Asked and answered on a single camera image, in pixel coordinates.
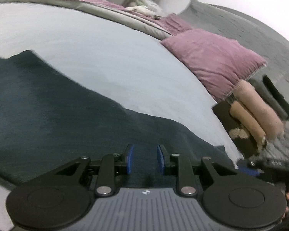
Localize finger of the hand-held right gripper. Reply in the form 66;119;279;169
238;162;262;177

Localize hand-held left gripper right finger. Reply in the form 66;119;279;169
157;144;236;196

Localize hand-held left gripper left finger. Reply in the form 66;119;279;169
55;144;135;196

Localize dark blue jeans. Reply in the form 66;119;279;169
0;50;239;191

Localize folded peach garment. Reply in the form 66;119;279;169
229;100;267;148

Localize dark brown patterned cloth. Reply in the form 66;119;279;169
212;101;266;160

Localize folded grey garment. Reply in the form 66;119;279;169
249;78;288;121

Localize light grey bed sheet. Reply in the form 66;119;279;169
0;2;244;224

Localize pink pillow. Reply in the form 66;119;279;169
161;28;268;103

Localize white plush toy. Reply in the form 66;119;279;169
128;5;155;16

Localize pink and grey duvet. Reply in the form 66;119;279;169
0;0;193;40

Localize folded green white cloth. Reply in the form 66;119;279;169
135;0;163;13

